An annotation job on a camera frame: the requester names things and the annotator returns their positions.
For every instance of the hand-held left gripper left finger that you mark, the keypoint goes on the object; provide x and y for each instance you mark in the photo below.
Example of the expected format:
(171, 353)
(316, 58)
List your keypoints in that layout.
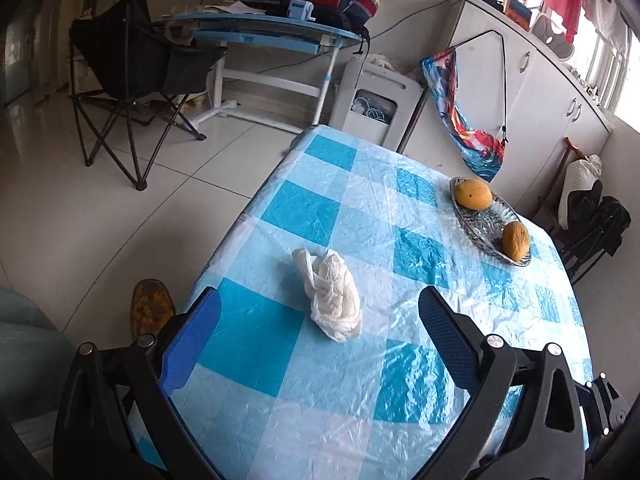
(192, 340)

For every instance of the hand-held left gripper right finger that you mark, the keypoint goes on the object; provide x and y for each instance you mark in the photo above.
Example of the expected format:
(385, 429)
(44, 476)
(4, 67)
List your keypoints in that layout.
(447, 340)

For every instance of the white plastic bag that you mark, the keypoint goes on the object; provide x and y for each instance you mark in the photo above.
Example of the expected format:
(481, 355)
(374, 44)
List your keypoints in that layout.
(335, 300)

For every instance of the patterned brown slipper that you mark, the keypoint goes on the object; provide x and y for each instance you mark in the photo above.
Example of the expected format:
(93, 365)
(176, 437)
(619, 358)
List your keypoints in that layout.
(150, 305)

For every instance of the glass fruit bowl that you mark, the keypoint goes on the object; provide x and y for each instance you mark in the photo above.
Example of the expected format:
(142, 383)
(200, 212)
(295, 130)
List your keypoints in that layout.
(482, 232)

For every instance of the speckled yellow mango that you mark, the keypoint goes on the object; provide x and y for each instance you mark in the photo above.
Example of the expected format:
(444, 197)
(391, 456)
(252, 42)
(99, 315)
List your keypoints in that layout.
(516, 240)

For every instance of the yellow mango dark spot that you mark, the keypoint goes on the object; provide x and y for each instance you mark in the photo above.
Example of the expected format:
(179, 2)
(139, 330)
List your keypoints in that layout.
(474, 194)

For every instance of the blue white checkered tablecloth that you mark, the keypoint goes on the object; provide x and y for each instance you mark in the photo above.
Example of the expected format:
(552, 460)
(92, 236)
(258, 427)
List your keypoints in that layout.
(300, 210)

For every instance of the person's leg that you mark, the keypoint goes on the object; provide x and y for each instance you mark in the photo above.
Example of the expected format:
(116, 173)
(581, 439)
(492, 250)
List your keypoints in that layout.
(25, 360)

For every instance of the folded black camping chair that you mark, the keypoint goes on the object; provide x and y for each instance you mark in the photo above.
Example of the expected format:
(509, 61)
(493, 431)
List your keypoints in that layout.
(605, 220)

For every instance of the colourful printed hanging bag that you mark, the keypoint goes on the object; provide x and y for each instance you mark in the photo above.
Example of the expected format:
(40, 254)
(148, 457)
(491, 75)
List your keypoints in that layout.
(475, 145)

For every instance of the white stuffed bag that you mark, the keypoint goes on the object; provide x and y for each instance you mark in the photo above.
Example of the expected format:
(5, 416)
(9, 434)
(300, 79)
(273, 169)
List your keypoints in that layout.
(577, 180)

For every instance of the wooden chair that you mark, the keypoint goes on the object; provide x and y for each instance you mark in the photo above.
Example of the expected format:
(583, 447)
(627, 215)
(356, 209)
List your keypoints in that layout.
(570, 150)

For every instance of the white plastic stool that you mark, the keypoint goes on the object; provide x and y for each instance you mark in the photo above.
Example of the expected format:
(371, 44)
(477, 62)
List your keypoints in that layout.
(380, 90)

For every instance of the open black camping chair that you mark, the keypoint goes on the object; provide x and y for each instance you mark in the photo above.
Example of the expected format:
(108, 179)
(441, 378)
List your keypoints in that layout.
(125, 45)

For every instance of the blue study desk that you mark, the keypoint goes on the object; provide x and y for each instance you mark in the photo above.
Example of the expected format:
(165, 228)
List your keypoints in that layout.
(260, 27)

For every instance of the light blue pencil sharpener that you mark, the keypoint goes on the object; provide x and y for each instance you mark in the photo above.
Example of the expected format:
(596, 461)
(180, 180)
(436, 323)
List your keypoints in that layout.
(301, 10)

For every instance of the white wall cabinets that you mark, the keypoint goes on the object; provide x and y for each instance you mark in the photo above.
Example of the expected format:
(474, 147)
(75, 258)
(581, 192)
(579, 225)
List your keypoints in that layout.
(540, 90)

